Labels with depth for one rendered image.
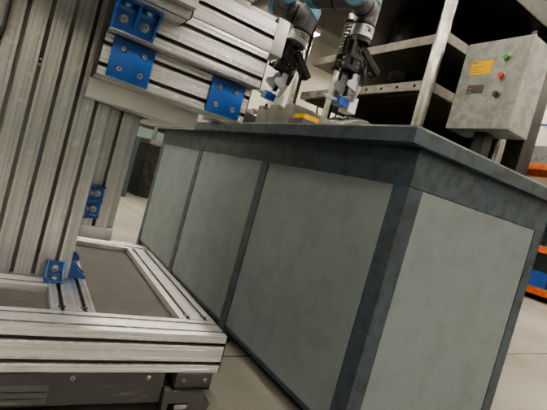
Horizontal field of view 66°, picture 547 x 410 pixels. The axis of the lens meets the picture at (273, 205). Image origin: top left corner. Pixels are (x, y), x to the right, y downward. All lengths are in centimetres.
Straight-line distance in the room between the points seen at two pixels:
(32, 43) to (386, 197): 88
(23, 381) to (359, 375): 69
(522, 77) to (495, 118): 18
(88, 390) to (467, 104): 183
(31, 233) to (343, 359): 81
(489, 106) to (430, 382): 124
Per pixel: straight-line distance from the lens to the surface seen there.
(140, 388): 102
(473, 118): 210
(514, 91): 205
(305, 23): 171
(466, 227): 120
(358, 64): 152
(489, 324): 142
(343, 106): 149
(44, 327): 92
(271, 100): 166
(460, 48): 242
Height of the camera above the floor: 59
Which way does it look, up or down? 2 degrees down
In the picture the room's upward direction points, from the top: 15 degrees clockwise
